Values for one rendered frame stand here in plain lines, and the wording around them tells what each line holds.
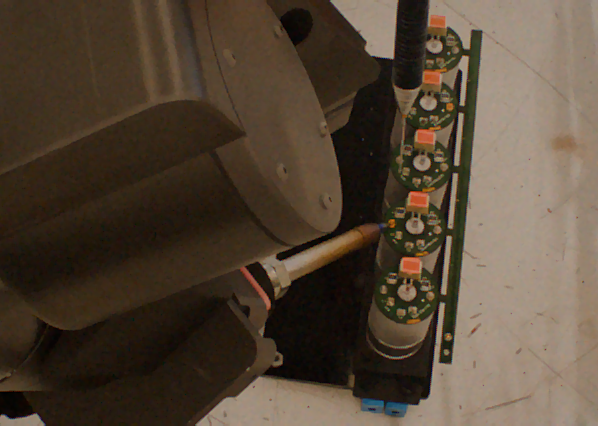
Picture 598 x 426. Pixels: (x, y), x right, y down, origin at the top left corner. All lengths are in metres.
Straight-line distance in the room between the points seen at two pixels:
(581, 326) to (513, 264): 0.04
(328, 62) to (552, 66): 0.34
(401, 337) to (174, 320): 0.19
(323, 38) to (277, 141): 0.05
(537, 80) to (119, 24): 0.42
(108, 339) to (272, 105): 0.09
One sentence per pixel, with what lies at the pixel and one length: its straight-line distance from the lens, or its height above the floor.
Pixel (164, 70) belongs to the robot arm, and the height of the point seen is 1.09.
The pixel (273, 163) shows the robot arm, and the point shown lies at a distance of 0.23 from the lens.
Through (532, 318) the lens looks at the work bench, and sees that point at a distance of 0.57.
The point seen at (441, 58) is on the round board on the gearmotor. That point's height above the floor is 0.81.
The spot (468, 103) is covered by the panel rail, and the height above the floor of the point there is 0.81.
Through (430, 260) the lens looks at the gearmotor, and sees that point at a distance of 0.51.
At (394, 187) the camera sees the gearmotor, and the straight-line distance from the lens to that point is 0.52.
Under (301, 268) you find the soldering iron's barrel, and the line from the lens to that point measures 0.47.
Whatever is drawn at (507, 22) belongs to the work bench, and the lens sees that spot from 0.64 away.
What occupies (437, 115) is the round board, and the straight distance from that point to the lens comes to 0.53.
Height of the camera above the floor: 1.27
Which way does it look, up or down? 65 degrees down
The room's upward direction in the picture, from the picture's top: 5 degrees clockwise
